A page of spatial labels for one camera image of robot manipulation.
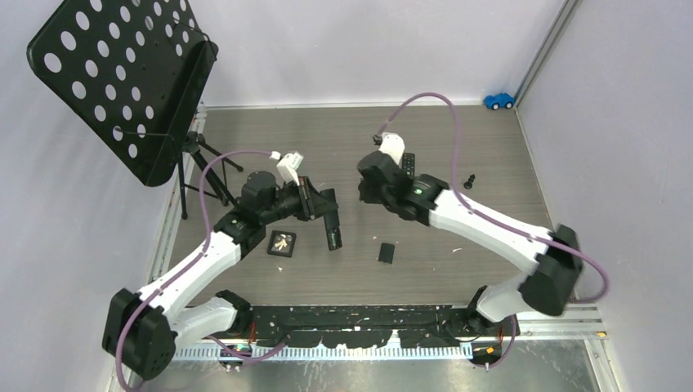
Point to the small black knob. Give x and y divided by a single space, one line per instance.
468 184

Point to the small black square tray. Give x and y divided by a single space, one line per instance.
281 243

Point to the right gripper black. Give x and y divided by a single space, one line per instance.
365 196

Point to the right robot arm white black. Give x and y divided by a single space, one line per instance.
546 258

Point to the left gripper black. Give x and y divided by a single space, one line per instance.
310 207

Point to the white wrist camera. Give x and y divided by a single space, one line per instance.
288 166
391 144

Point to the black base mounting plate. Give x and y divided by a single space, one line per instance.
365 326

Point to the black remote with label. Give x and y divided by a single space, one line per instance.
408 164

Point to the blue toy car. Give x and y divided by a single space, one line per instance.
498 101

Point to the black remote plain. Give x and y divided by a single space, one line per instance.
332 230

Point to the black perforated music stand tray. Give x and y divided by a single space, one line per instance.
133 71

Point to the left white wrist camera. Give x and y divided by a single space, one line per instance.
288 166

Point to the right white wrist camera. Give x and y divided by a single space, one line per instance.
391 144

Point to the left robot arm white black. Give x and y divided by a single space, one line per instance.
144 329

